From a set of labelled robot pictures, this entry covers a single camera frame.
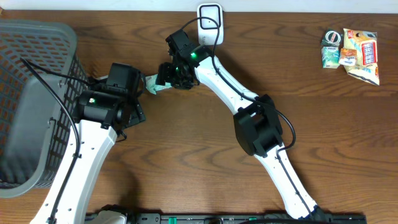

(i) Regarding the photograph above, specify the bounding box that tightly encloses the teal Kleenex tissue pack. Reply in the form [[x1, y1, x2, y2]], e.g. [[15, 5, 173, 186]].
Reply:
[[322, 47, 340, 69]]

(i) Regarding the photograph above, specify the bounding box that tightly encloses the orange tissue pack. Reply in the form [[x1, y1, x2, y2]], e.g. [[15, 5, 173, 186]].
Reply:
[[338, 48, 357, 67]]

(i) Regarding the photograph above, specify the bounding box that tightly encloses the yellow wet wipes pack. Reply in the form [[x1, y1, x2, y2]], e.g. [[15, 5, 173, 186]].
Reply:
[[343, 28, 379, 86]]

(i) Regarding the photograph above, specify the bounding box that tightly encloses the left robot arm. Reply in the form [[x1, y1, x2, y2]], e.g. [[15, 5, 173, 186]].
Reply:
[[32, 63, 146, 223]]

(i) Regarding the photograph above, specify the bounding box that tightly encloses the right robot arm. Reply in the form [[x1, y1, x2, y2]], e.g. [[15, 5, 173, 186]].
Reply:
[[156, 30, 323, 221]]

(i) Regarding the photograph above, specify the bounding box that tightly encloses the white barcode scanner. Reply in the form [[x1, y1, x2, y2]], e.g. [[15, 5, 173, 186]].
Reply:
[[197, 3, 224, 45]]

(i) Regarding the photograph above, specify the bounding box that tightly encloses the grey plastic basket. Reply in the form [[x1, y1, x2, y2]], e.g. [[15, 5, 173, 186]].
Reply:
[[1, 19, 87, 198]]

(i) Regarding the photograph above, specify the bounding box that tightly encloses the left black cable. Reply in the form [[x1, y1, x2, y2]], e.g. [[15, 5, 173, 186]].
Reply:
[[19, 57, 94, 224]]

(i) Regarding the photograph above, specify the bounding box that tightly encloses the black cable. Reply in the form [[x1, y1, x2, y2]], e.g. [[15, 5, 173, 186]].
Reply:
[[179, 16, 297, 218], [19, 57, 94, 224]]

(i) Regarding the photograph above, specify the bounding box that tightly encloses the right black cable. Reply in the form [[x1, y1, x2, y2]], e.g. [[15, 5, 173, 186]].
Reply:
[[179, 16, 297, 218]]

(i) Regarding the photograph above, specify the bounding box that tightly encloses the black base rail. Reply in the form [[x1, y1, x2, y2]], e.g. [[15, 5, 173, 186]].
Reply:
[[85, 212, 368, 224]]

